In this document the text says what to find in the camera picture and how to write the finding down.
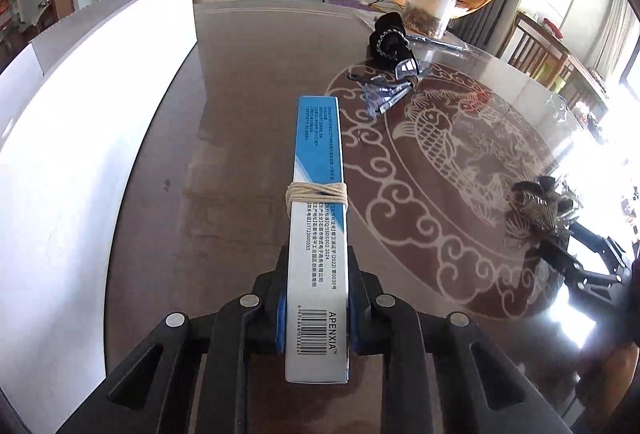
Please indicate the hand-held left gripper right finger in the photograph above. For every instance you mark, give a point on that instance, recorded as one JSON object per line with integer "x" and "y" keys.
{"x": 354, "y": 324}

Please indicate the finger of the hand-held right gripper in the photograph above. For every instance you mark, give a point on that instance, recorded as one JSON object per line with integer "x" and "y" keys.
{"x": 600, "y": 245}
{"x": 562, "y": 259}

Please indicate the clear safety glasses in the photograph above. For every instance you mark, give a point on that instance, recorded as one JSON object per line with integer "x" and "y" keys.
{"x": 387, "y": 91}

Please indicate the purple floor mat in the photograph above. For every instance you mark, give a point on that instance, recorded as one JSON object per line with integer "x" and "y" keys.
{"x": 350, "y": 2}

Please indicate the clear plastic jar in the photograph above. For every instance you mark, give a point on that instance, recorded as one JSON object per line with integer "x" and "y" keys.
{"x": 430, "y": 3}

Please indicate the person's right hand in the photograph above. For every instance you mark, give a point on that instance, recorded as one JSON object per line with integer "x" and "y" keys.
{"x": 619, "y": 369}

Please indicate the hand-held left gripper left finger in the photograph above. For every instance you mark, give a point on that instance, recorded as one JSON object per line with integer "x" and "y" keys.
{"x": 280, "y": 319}

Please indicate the black cloth pouch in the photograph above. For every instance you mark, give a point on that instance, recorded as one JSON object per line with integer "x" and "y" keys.
{"x": 390, "y": 38}

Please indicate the patterned brown desktop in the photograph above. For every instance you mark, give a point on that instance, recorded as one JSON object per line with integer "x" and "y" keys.
{"x": 240, "y": 113}

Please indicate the tan rubber band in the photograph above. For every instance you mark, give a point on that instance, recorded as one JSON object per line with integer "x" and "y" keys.
{"x": 316, "y": 195}

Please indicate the wooden dining chair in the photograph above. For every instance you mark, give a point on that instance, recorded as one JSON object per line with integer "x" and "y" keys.
{"x": 540, "y": 48}

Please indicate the white board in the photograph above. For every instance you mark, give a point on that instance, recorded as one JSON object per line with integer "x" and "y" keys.
{"x": 90, "y": 138}

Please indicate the blue and white box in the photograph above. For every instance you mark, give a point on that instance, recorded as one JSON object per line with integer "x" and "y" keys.
{"x": 315, "y": 264}

